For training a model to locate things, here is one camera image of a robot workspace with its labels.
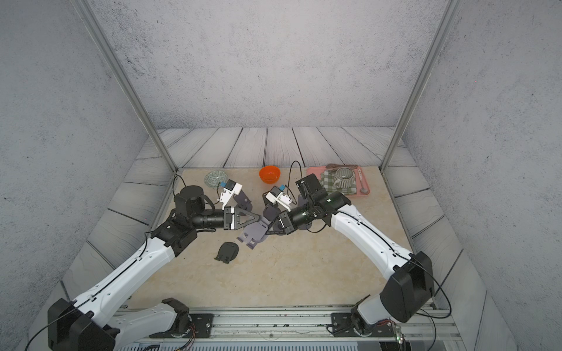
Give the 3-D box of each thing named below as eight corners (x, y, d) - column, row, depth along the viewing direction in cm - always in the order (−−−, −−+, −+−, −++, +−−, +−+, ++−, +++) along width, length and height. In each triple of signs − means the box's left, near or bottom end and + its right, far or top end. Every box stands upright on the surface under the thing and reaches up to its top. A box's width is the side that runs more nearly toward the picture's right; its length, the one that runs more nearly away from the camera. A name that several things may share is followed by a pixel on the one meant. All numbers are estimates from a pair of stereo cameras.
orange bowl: (259, 183, 115) (258, 179, 113) (260, 169, 122) (260, 165, 120) (280, 183, 115) (280, 179, 113) (280, 169, 122) (280, 165, 120)
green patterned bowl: (205, 186, 116) (202, 181, 113) (209, 175, 121) (206, 170, 118) (226, 186, 116) (224, 181, 112) (228, 175, 121) (227, 169, 118)
